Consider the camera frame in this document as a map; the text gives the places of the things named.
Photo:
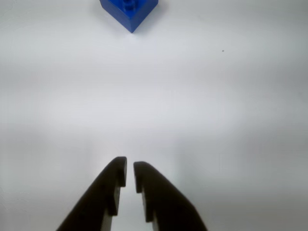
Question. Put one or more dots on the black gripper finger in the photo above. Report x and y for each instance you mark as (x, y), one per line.
(101, 192)
(166, 202)

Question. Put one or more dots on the blue lego brick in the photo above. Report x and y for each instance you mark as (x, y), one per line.
(131, 14)

